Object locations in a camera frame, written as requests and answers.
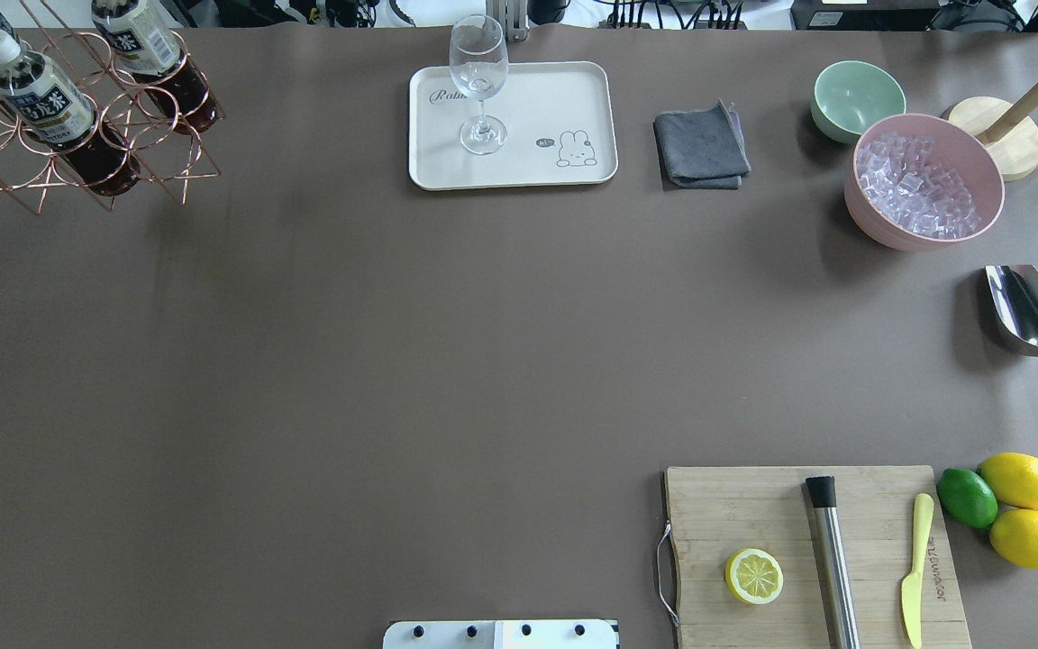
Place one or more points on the copper wire bottle basket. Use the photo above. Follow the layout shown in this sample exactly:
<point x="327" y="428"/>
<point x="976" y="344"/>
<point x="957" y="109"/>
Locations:
<point x="168" y="161"/>

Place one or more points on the tea bottle back row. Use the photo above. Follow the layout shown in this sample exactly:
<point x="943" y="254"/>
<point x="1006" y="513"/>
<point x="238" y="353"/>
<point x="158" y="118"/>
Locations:
<point x="152" y="55"/>

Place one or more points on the cream rabbit tray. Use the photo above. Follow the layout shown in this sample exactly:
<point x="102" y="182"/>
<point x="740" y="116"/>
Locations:
<point x="559" y="122"/>

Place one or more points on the grey folded cloth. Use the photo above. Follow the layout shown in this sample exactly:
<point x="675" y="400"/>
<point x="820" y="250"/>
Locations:
<point x="703" y="149"/>

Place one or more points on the bamboo cutting board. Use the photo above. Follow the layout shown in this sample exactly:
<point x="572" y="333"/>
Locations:
<point x="716" y="511"/>

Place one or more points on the clear wine glass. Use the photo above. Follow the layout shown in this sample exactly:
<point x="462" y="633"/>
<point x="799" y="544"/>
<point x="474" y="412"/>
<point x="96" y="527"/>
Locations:
<point x="478" y="60"/>

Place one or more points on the half lemon slice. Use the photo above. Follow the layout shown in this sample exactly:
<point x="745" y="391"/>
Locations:
<point x="754" y="576"/>

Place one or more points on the green empty bowl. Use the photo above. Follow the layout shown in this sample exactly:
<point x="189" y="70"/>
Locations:
<point x="850" y="96"/>

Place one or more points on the pink bowl of ice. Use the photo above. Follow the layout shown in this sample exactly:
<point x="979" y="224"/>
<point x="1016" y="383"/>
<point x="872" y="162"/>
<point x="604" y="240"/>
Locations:
<point x="917" y="182"/>

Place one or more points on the steel muddler black tip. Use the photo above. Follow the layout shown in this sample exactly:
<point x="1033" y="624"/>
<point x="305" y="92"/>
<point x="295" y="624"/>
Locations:
<point x="822" y="493"/>

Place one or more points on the yellow plastic knife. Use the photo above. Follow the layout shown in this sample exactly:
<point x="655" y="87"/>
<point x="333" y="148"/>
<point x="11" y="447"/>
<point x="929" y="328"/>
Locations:
<point x="911" y="586"/>

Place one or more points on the green lime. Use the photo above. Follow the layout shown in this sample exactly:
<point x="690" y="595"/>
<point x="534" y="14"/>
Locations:
<point x="967" y="498"/>

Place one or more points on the steel ice scoop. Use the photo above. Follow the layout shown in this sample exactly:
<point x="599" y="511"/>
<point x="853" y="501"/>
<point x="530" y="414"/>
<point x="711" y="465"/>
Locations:
<point x="1014" y="292"/>

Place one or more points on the yellow lemon upper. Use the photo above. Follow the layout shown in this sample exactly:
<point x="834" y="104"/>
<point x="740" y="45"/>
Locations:
<point x="1013" y="477"/>

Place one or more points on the yellow lemon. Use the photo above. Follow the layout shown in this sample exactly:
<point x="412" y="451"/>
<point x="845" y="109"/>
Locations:
<point x="1013" y="477"/>
<point x="1014" y="536"/>

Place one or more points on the wooden stand with base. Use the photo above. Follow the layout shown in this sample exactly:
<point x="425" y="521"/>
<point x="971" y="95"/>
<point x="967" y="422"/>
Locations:
<point x="1006" y="130"/>

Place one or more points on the yellow lemon lower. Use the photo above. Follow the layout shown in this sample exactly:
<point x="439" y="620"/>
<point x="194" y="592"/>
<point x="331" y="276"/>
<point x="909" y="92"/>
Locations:
<point x="1014" y="536"/>

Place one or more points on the aluminium frame post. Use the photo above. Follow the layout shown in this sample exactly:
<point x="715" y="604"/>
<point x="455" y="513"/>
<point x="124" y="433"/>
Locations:
<point x="513" y="17"/>

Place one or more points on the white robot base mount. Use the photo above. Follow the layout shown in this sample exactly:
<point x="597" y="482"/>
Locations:
<point x="557" y="632"/>

